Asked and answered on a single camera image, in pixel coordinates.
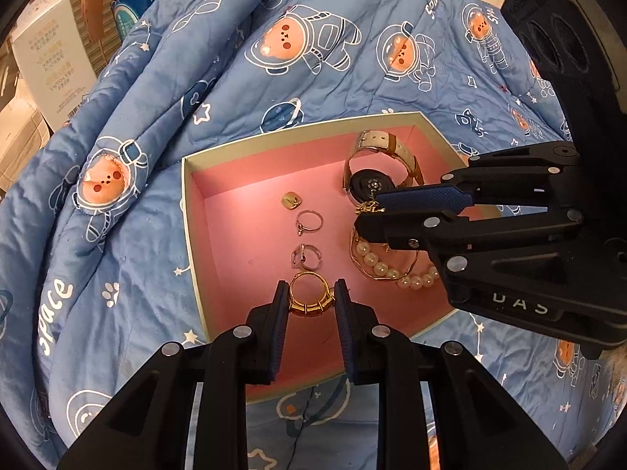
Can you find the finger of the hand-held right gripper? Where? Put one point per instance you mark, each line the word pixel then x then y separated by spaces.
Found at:
pixel 490 235
pixel 426 198

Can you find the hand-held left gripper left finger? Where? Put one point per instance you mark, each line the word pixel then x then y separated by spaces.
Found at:
pixel 280 338

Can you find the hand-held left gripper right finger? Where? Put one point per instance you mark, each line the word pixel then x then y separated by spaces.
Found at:
pixel 343 338

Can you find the gold dangle earring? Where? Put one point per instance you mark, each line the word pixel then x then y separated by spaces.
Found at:
pixel 370 208

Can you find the thin gold bangle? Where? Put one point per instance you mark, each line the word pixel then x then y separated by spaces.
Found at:
pixel 360 267

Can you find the pale green box pink lining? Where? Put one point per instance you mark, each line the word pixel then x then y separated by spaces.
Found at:
pixel 245 235

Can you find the small gold square earring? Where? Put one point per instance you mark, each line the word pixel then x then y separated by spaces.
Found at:
pixel 292 201

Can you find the beige fluffy fur trim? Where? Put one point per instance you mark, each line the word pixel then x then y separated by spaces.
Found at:
pixel 612 377

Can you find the blue printed blanket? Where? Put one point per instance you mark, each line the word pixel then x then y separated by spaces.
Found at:
pixel 147 122

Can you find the white plastic appliance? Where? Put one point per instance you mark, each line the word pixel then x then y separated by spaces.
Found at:
pixel 19 132

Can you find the blue plastic packet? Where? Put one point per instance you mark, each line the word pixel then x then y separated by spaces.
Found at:
pixel 132 10

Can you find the white cardboard carton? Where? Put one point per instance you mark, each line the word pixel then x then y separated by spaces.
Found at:
pixel 54 54

